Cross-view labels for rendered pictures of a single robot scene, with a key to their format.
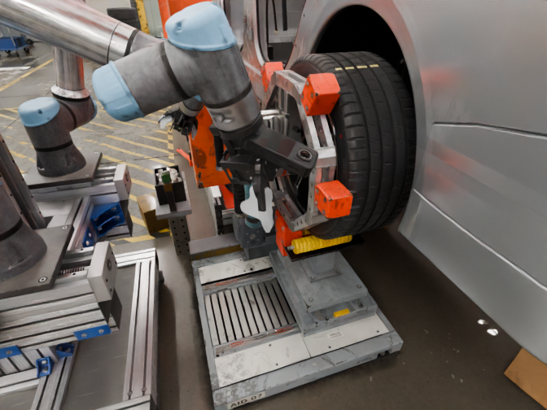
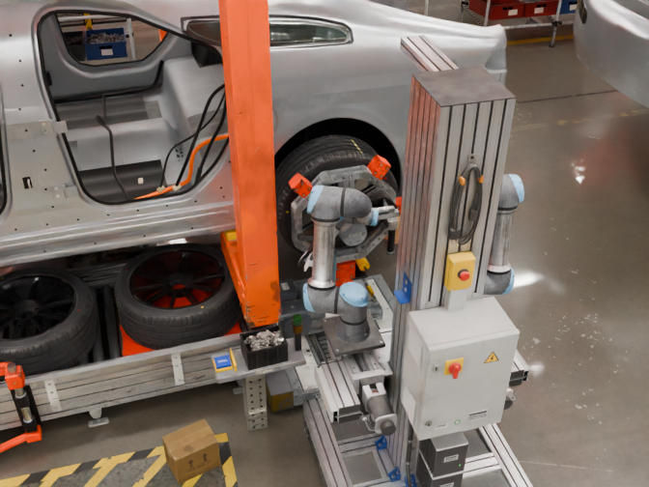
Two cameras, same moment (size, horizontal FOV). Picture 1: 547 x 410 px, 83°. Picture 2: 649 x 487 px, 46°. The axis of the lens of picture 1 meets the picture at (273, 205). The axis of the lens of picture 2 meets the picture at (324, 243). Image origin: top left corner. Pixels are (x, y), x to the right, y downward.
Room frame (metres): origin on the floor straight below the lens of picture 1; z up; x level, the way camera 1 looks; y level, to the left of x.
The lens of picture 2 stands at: (1.11, 3.16, 3.03)
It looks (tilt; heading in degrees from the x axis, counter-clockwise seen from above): 36 degrees down; 271
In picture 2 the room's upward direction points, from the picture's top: straight up
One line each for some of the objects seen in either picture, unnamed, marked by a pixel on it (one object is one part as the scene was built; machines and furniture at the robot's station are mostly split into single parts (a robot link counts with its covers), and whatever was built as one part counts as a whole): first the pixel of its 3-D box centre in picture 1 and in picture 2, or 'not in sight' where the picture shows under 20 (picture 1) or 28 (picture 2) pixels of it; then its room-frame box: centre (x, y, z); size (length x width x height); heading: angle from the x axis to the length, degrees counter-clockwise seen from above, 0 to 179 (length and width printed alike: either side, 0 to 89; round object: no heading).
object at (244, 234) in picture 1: (273, 230); (286, 311); (1.35, 0.00, 0.26); 0.42 x 0.18 x 0.35; 108
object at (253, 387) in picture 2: (178, 222); (254, 393); (1.48, 0.57, 0.21); 0.10 x 0.10 x 0.42; 18
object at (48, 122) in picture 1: (45, 121); (352, 300); (1.02, 0.76, 0.98); 0.13 x 0.12 x 0.14; 172
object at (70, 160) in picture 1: (58, 154); (352, 322); (1.01, 0.76, 0.87); 0.15 x 0.15 x 0.10
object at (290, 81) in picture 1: (291, 154); (343, 216); (1.04, -0.06, 0.85); 0.54 x 0.07 x 0.54; 18
